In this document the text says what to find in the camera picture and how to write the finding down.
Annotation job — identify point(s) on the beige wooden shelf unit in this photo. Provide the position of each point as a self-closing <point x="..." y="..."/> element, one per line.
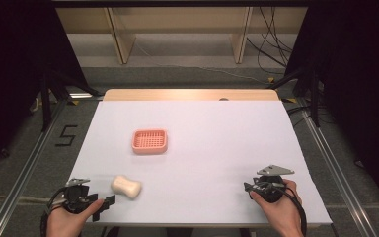
<point x="184" y="23"/>

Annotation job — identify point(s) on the aluminium floor rail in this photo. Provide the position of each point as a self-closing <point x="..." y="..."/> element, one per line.
<point x="339" y="171"/>
<point x="23" y="171"/>

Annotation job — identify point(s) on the black metal stand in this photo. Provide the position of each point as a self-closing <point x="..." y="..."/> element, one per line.
<point x="51" y="95"/>
<point x="306" y="92"/>

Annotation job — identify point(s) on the white table mat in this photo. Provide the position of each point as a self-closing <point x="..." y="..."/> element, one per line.
<point x="210" y="158"/>

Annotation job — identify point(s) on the pink soap dish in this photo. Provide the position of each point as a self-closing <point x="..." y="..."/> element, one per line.
<point x="149" y="141"/>

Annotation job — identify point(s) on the wooden table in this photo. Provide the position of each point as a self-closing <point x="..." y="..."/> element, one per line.
<point x="190" y="94"/>

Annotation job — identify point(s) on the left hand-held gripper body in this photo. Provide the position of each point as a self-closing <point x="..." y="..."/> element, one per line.
<point x="75" y="196"/>

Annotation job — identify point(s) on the person's left hand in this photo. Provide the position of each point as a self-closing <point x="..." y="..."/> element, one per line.
<point x="67" y="222"/>

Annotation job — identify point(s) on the black curtain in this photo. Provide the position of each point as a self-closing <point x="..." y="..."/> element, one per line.
<point x="355" y="82"/>
<point x="16" y="72"/>

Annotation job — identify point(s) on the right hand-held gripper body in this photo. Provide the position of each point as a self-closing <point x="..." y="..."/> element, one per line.
<point x="269" y="187"/>

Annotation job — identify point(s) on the person's right hand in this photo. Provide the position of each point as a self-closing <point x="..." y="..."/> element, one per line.
<point x="281" y="214"/>

